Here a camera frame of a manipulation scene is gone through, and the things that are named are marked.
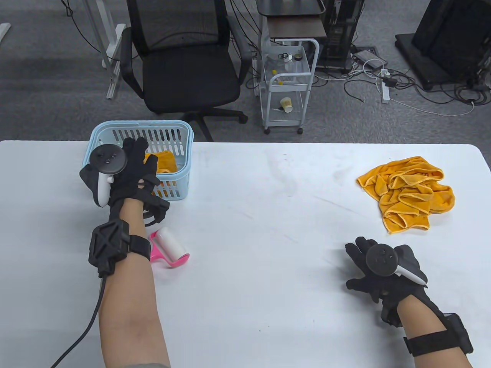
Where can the person's right hand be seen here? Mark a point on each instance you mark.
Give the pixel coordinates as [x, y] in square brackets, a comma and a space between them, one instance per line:
[368, 285]

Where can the light blue plastic basket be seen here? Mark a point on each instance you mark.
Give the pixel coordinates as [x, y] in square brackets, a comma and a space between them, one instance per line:
[161, 123]

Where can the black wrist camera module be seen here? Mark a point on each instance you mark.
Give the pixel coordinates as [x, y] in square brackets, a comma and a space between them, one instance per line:
[460, 333]
[107, 245]

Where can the white power strip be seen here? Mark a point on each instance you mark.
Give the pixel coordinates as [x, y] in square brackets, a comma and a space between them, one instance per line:
[385, 94]

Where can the grey tracking controller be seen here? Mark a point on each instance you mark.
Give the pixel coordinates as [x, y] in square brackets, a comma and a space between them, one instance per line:
[109, 159]
[379, 260]

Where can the black office chair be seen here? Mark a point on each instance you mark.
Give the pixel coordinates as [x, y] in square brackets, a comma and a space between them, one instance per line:
[191, 80]

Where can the white utility cart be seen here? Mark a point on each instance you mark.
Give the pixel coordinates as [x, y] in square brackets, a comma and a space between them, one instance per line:
[287, 115]

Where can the person's right forearm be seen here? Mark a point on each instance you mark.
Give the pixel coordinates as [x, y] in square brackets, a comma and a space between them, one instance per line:
[420, 322]

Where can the white desk foot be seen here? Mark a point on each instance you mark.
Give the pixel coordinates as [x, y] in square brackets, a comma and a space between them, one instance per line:
[4, 31]

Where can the black computer tower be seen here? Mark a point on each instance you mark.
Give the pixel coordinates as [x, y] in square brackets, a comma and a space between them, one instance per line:
[341, 34]

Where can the person's left hand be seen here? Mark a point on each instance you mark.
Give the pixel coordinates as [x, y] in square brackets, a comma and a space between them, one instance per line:
[134, 180]

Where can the person's left forearm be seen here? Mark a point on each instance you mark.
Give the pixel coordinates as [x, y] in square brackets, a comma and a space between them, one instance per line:
[126, 306]

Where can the brown board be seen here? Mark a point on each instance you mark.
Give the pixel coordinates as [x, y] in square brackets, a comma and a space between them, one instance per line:
[295, 27]

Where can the grey power adapter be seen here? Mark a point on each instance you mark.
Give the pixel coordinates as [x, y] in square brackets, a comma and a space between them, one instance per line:
[364, 57]

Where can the black side table top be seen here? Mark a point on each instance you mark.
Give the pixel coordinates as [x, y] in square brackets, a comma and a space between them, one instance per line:
[287, 5]

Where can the black display stand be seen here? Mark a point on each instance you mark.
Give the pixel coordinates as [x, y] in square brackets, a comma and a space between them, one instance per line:
[452, 38]

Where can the pink lint roller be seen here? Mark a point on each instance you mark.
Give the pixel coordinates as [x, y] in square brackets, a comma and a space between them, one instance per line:
[170, 243]

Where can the white desk leg frame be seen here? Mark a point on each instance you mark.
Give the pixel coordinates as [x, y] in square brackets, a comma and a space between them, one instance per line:
[117, 46]

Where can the black power adapter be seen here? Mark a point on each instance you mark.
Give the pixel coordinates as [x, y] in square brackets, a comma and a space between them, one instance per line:
[391, 81]

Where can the paper cup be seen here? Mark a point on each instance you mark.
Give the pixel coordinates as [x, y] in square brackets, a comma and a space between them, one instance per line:
[286, 104]

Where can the yellow square towel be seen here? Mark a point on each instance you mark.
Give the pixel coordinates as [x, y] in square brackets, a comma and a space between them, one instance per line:
[165, 161]
[414, 191]

